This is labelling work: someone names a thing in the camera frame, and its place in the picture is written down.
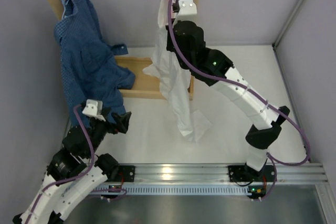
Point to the white shirt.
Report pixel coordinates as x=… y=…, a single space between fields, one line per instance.
x=174 y=83

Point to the blue checkered shirt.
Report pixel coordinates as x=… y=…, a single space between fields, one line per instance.
x=88 y=66

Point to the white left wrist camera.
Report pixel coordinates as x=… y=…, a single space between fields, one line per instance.
x=93 y=109

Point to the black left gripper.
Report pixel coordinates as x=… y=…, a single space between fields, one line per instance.
x=122 y=123

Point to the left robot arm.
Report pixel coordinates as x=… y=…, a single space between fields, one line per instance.
x=75 y=170

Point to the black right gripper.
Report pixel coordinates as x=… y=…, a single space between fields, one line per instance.
x=169 y=46

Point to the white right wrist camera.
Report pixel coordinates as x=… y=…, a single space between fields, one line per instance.
x=184 y=10

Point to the aluminium corner frame post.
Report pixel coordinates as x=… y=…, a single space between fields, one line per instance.
x=288 y=22

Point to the aluminium mounting rail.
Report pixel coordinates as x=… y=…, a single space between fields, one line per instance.
x=216 y=174

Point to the grey slotted cable duct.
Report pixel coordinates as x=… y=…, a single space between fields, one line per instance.
x=213 y=190

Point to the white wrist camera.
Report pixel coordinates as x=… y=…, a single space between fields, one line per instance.
x=184 y=10
x=93 y=109

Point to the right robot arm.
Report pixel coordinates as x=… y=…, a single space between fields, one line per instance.
x=215 y=69

